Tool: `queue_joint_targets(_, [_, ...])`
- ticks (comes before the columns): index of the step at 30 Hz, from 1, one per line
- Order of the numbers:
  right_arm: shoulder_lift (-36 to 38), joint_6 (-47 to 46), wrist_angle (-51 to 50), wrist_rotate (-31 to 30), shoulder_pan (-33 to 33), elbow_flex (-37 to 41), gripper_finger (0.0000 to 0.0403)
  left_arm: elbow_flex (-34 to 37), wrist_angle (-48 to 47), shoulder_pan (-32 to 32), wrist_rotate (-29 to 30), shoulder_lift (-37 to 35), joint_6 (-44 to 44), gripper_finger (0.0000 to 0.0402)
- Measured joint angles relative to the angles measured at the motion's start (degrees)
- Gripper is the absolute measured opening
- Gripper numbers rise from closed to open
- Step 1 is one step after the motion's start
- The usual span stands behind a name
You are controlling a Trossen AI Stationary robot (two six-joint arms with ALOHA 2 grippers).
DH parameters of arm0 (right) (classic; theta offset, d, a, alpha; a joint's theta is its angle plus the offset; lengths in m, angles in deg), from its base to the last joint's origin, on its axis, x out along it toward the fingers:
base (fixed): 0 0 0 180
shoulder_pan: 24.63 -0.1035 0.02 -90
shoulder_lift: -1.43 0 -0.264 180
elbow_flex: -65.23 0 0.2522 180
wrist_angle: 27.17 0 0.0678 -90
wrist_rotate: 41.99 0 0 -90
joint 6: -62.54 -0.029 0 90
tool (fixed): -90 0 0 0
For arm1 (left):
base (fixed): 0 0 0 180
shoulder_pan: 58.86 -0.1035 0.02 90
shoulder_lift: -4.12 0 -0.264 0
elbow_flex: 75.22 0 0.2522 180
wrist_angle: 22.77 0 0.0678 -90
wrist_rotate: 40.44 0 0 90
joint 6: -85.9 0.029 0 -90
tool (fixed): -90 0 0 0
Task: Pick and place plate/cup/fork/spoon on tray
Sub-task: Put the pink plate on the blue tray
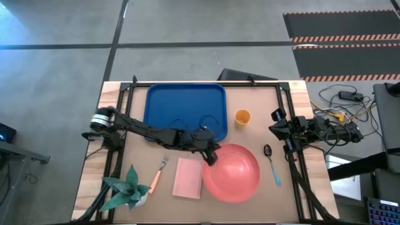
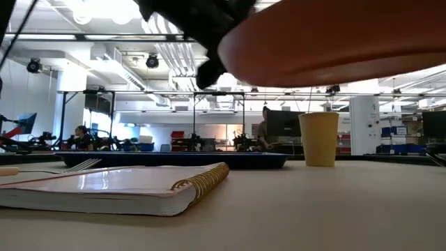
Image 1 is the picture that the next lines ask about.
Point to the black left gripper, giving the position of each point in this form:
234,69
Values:
203,147

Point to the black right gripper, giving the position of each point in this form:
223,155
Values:
290,128

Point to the coral pink plate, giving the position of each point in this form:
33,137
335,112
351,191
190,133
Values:
234,175

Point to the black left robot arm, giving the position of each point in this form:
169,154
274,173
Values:
140,126

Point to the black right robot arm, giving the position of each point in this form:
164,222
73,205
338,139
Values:
328,131

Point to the orange plastic cup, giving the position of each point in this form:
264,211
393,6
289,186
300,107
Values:
242,117

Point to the blue plastic tray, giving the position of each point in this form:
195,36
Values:
184,103

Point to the pink spiral notebook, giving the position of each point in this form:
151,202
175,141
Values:
188,178

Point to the black monitor behind table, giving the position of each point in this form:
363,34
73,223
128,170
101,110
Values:
237,75

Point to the black power adapter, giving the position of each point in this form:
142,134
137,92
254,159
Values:
351,95

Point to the white box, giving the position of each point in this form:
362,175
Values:
343,179

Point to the black desk beam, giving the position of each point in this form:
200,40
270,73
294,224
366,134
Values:
359,165

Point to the green plant in white pot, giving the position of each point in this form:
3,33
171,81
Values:
128,190

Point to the black striped floor mat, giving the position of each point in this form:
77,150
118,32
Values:
347,61
340,25

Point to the black table clamp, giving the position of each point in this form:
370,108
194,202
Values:
92,135

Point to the backlit computer keyboard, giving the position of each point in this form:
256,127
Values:
383,213

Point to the grey side desk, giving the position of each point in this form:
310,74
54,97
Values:
15,156

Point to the black device with blue light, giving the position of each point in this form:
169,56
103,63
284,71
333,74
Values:
6,132

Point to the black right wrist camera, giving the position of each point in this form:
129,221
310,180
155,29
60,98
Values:
278,114

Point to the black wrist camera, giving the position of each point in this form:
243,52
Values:
207,133
278,114

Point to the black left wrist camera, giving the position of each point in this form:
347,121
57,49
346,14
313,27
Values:
207,133

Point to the black aluminium table frame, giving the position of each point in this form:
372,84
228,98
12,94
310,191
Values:
279,90

